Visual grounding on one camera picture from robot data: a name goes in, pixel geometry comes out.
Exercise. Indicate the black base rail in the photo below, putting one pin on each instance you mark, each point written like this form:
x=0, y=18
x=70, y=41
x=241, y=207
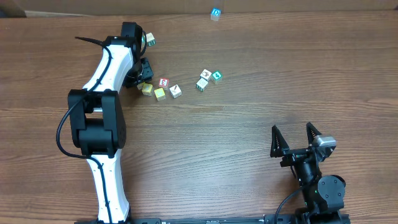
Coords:
x=266, y=219

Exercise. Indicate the blue letter block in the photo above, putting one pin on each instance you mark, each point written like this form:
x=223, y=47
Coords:
x=215, y=14

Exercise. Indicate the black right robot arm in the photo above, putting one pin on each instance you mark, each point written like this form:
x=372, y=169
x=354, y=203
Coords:
x=323, y=195

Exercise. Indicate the green R wooden block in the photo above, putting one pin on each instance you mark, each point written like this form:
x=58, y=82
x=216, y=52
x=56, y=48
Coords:
x=150, y=39

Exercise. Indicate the green number four block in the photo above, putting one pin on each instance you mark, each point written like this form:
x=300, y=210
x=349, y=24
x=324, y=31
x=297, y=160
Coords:
x=216, y=77

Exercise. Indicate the white green grid block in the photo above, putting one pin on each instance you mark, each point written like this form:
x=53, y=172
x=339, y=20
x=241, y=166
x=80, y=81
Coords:
x=202, y=84

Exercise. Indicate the red number three block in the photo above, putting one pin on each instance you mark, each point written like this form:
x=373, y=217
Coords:
x=164, y=83

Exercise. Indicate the yellow block right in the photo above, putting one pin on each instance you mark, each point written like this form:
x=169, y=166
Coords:
x=160, y=94

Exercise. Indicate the white pencil picture block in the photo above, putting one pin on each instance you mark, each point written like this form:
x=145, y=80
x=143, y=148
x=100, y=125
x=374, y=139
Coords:
x=175, y=91

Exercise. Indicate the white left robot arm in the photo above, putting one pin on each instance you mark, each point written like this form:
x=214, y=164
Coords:
x=96, y=117

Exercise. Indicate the yellow block left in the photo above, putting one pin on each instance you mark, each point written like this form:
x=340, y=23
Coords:
x=147, y=89

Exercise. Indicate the white animal picture block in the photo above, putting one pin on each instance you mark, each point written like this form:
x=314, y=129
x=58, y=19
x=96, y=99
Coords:
x=206, y=75

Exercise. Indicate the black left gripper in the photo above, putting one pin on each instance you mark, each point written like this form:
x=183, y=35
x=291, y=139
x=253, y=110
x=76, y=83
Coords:
x=148, y=74

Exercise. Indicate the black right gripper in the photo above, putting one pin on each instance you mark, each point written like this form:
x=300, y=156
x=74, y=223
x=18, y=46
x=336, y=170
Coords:
x=280, y=146

